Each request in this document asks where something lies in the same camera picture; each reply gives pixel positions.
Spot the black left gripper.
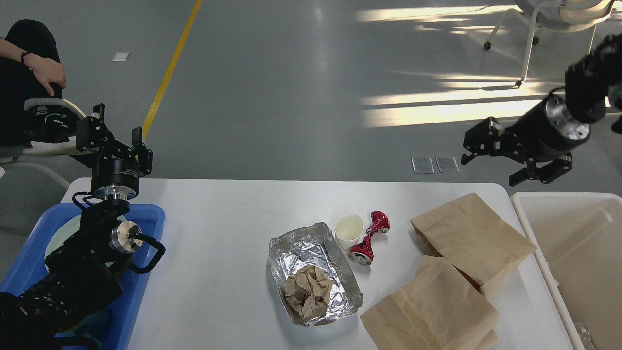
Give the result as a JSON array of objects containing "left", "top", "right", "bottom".
[{"left": 76, "top": 103, "right": 153, "bottom": 201}]

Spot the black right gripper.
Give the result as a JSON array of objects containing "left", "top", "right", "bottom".
[{"left": 460, "top": 95, "right": 591, "bottom": 187}]

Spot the brown paper bag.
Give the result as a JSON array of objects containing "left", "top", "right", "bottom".
[
  {"left": 410, "top": 193, "right": 536, "bottom": 300},
  {"left": 361, "top": 256, "right": 499, "bottom": 350}
]

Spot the light green plate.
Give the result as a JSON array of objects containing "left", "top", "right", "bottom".
[{"left": 44, "top": 214, "right": 81, "bottom": 260}]

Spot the seated person's forearm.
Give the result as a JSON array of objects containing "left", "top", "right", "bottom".
[{"left": 0, "top": 38, "right": 29, "bottom": 66}]

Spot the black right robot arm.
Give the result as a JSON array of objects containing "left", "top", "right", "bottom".
[{"left": 461, "top": 34, "right": 622, "bottom": 187}]

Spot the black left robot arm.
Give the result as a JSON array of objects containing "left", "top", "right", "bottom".
[{"left": 1, "top": 104, "right": 165, "bottom": 350}]

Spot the seated person's hand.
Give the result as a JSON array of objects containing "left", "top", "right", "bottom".
[{"left": 23, "top": 53, "right": 67, "bottom": 98}]

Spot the black and white shoe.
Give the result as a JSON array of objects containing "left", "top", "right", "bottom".
[{"left": 24, "top": 97, "right": 86, "bottom": 144}]

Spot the white plastic bin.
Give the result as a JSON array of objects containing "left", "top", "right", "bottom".
[{"left": 511, "top": 192, "right": 622, "bottom": 350}]

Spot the seated person's black trousers leg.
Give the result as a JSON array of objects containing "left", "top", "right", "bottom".
[{"left": 0, "top": 19, "right": 60, "bottom": 146}]

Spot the white chair on castors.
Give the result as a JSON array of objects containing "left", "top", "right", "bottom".
[{"left": 484, "top": 0, "right": 615, "bottom": 88}]

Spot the blue plastic tray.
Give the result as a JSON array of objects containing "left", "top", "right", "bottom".
[{"left": 1, "top": 202, "right": 165, "bottom": 350}]

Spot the small white paper cup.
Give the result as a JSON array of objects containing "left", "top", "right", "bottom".
[{"left": 334, "top": 213, "right": 363, "bottom": 250}]

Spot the crushed red soda can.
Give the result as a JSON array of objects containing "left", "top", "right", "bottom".
[{"left": 348, "top": 211, "right": 391, "bottom": 266}]

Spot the crumpled brown paper in tray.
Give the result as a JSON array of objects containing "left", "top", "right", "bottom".
[{"left": 284, "top": 264, "right": 334, "bottom": 320}]

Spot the aluminium foil tray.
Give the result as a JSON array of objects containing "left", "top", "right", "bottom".
[{"left": 268, "top": 222, "right": 363, "bottom": 327}]

